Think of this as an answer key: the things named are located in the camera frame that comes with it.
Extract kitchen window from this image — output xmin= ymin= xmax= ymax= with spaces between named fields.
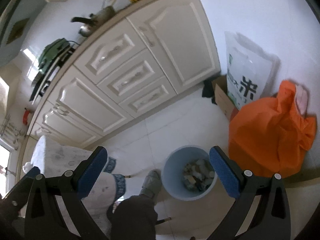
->
xmin=1 ymin=77 xmax=13 ymax=196

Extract trash inside bucket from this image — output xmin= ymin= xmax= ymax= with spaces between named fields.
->
xmin=183 ymin=159 xmax=215 ymax=192

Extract light blue trash bucket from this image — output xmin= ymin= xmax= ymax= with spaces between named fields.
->
xmin=161 ymin=145 xmax=217 ymax=201

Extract cream lower kitchen cabinets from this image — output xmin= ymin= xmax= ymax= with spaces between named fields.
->
xmin=28 ymin=0 xmax=221 ymax=148

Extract white floral tablecloth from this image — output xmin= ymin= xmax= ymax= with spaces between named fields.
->
xmin=22 ymin=134 xmax=126 ymax=238

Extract hanging utensil rack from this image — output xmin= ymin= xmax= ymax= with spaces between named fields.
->
xmin=1 ymin=114 xmax=25 ymax=150

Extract orange plastic bag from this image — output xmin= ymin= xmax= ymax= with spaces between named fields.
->
xmin=228 ymin=80 xmax=317 ymax=178

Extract dark trouser leg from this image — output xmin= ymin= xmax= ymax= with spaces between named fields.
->
xmin=110 ymin=195 xmax=158 ymax=240

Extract red and white bowl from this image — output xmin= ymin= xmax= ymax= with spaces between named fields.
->
xmin=22 ymin=108 xmax=34 ymax=126

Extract grey shoe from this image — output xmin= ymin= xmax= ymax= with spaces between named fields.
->
xmin=139 ymin=169 xmax=162 ymax=202

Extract black gas stove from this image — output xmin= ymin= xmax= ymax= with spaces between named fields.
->
xmin=29 ymin=42 xmax=75 ymax=105

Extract brown cardboard box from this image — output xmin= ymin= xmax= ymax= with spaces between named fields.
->
xmin=212 ymin=75 xmax=239 ymax=121

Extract black cloth on floor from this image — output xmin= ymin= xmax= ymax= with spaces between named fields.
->
xmin=202 ymin=79 xmax=217 ymax=105

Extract white rice bag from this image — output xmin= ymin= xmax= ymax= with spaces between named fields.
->
xmin=225 ymin=31 xmax=280 ymax=109

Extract green electric cooking pot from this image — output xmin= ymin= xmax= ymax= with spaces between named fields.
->
xmin=38 ymin=38 xmax=70 ymax=74

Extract range hood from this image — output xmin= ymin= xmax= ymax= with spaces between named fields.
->
xmin=1 ymin=0 xmax=46 ymax=66

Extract steel wok with handle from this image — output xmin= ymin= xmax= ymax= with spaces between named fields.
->
xmin=71 ymin=5 xmax=116 ymax=37

